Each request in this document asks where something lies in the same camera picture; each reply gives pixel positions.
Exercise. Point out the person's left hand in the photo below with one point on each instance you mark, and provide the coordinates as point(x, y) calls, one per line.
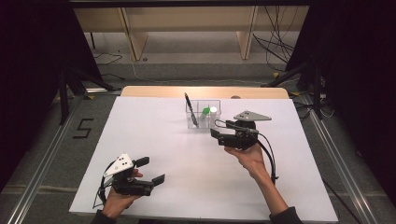
point(115, 202)

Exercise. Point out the aluminium floor rail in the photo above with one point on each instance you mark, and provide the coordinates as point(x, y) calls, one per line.
point(43, 168)
point(342, 168)

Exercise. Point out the white board sheet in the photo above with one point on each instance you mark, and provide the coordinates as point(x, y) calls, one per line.
point(186, 161)

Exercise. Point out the light wooden bench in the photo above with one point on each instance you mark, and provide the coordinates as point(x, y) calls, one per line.
point(186, 18)

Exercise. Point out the black metal stand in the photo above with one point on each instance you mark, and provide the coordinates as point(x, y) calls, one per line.
point(63, 99)
point(317, 93)

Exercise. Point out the person's right hand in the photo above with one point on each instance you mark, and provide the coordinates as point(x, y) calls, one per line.
point(252, 161)

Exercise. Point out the black pen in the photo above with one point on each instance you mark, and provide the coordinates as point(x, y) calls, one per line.
point(189, 102)

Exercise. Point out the black curtain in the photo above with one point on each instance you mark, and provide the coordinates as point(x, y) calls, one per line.
point(361, 77)
point(31, 77)

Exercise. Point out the clear plastic organizer box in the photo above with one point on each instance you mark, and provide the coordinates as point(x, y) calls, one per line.
point(202, 124)

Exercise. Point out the wooden table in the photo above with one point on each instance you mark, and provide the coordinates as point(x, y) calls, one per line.
point(155, 92)

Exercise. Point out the yellow tape piece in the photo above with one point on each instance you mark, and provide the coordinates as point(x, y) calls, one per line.
point(90, 97)
point(275, 74)
point(294, 93)

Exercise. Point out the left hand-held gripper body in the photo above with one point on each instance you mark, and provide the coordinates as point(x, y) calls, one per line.
point(121, 165)

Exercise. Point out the white stick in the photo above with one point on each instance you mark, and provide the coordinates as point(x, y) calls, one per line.
point(213, 109)

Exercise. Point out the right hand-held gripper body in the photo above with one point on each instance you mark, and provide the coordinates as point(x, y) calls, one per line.
point(239, 140)

